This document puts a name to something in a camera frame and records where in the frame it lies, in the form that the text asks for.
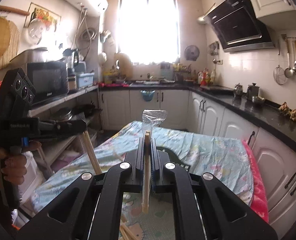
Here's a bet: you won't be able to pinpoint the chopstick pair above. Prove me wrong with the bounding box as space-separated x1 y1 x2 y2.
79 129 103 175
142 109 168 214

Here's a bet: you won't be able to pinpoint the person's left hand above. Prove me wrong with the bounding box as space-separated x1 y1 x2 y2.
0 141 42 189

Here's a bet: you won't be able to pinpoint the black kitchen countertop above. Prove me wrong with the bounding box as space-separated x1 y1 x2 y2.
99 80 296 153

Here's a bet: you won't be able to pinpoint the blender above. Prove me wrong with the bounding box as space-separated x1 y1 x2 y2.
63 48 80 92

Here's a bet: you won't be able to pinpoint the cartoon printed tablecloth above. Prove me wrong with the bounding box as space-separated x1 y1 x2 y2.
32 120 254 240

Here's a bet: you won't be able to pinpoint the fruit wall picture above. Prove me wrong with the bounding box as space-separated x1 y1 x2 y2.
24 2 61 32

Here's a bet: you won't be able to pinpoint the black frying pan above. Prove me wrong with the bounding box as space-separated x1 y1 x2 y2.
72 104 98 117

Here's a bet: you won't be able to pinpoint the wooden rolling pin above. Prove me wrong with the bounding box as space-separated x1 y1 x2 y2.
0 5 31 16

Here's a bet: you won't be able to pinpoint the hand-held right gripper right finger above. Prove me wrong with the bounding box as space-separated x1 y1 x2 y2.
150 137 279 240

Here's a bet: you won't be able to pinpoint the blue plastic box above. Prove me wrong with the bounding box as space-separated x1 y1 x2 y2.
77 72 95 88

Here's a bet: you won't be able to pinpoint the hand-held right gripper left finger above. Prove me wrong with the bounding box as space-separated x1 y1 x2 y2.
16 137 146 240

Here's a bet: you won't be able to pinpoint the green plastic utensil basket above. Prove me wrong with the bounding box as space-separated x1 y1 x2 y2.
156 147 191 173

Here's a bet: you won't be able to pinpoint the steel kettle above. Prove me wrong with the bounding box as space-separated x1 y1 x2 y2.
233 82 244 97

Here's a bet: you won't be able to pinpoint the woven bamboo trays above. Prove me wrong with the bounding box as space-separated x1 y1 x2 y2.
0 17 21 70

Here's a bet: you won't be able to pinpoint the black pot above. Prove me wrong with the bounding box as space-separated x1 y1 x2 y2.
246 82 259 100

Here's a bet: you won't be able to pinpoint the grey appliance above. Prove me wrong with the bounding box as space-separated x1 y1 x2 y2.
26 47 49 63

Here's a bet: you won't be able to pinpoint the ginger roots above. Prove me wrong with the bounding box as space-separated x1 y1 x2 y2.
278 102 296 127

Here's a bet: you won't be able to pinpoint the red bottle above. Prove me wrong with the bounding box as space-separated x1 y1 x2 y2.
200 71 211 85

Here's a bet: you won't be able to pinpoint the pile of wooden chopsticks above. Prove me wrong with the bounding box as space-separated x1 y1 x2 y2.
113 152 138 240

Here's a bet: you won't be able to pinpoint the small wall fan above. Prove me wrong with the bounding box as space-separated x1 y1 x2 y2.
184 45 200 61

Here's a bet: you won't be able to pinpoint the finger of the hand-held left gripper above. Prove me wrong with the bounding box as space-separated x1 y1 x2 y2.
28 129 86 142
38 119 88 131

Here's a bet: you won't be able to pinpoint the kitchen shelf rack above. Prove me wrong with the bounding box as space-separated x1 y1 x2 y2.
29 85 100 160

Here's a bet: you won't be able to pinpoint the kitchen window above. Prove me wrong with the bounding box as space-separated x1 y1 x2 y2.
119 0 181 64

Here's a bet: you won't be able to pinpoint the dish rack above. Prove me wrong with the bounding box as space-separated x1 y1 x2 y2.
160 62 196 82

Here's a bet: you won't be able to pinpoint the black microwave oven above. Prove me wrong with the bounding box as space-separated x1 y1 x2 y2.
27 61 69 103

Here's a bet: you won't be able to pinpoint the small hanging utensil rack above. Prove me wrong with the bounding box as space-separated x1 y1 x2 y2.
209 41 219 64

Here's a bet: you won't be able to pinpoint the black range hood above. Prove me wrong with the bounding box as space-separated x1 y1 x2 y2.
203 0 275 53

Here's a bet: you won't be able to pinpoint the pink blanket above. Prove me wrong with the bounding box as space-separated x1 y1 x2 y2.
241 140 269 227

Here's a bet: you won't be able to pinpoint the blue hanging basket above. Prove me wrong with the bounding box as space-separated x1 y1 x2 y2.
140 90 155 103

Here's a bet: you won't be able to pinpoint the stack of steel pots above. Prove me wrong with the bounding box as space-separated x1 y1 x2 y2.
54 106 73 122

